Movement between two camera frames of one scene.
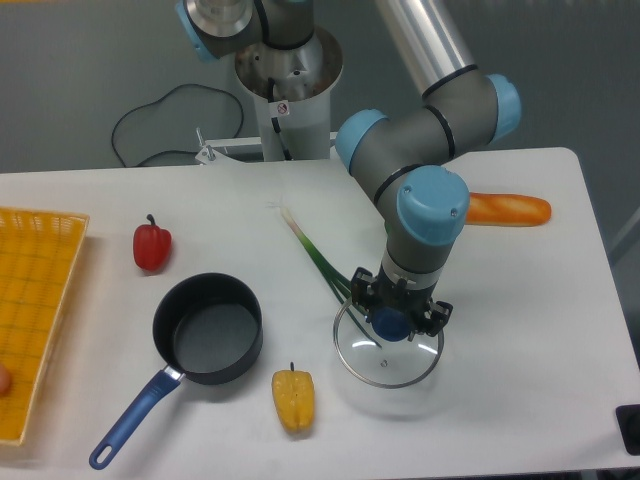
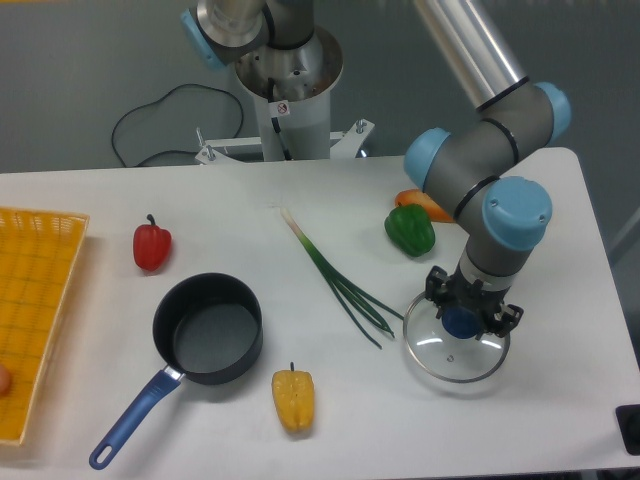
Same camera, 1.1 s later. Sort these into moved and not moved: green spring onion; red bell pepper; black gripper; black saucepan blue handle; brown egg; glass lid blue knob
Moved: glass lid blue knob; black gripper
Not moved: brown egg; black saucepan blue handle; red bell pepper; green spring onion
